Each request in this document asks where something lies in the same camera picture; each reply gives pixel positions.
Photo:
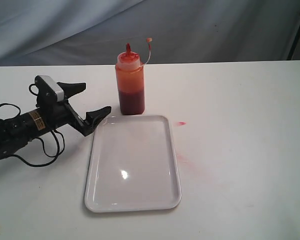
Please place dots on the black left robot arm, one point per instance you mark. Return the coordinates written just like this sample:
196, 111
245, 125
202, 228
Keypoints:
18, 131

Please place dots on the red sauce squeeze bottle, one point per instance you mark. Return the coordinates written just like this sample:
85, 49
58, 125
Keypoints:
129, 70

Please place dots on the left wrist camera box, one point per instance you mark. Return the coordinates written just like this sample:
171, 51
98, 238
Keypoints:
48, 90

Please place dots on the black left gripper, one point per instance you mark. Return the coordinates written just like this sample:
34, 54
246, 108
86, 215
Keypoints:
58, 114

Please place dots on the white rectangular plastic tray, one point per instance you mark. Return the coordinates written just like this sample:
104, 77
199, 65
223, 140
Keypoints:
133, 166

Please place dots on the grey backdrop cloth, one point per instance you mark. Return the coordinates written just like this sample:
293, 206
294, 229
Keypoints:
94, 32

